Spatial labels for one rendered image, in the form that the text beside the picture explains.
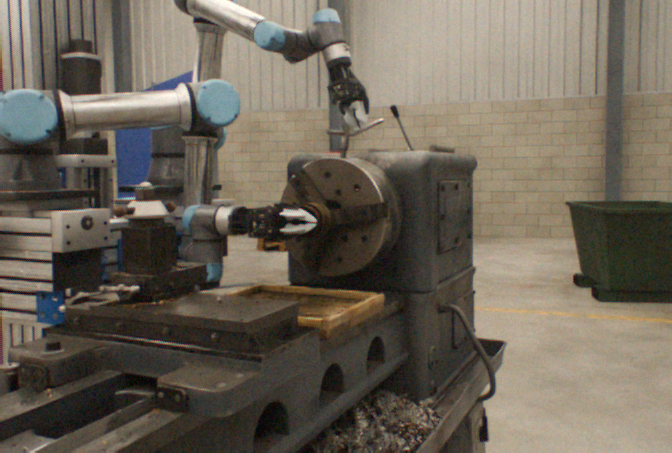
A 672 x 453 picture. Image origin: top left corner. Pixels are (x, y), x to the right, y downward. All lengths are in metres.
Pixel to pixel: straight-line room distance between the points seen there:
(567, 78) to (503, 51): 1.19
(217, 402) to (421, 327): 0.93
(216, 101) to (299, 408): 0.75
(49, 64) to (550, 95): 10.28
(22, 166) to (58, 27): 0.49
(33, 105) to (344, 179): 0.73
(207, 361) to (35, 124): 0.71
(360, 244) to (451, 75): 10.30
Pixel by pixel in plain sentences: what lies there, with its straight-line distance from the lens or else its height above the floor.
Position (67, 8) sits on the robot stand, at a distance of 2.03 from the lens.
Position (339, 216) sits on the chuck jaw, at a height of 1.09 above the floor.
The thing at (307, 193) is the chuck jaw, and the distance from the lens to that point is 1.60.
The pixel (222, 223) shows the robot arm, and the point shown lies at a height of 1.08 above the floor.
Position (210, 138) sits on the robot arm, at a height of 1.29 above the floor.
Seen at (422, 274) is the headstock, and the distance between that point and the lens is 1.73.
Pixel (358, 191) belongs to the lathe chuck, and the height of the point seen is 1.15.
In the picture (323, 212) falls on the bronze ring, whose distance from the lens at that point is 1.53.
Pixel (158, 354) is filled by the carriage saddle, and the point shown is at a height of 0.90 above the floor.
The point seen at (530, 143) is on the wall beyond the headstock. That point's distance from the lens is 11.52.
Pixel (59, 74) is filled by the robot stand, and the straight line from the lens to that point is 1.96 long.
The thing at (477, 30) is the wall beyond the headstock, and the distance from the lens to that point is 11.90.
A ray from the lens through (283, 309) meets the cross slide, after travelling 1.08.
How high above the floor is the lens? 1.20
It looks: 3 degrees down
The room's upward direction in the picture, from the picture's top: 1 degrees counter-clockwise
